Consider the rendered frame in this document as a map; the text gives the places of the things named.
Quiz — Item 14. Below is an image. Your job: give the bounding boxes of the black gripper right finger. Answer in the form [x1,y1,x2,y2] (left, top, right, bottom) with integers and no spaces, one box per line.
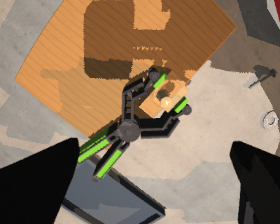
[230,141,280,224]

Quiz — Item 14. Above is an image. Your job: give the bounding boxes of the wooden dowel pin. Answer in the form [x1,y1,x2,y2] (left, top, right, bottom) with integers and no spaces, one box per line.
[156,89,173,109]

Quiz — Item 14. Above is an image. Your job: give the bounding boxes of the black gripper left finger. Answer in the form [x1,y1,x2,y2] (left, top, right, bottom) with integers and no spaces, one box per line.
[0,137,80,224]

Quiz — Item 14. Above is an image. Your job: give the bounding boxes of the orange wooden board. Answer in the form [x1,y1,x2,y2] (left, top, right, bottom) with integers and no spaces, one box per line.
[15,0,237,139]

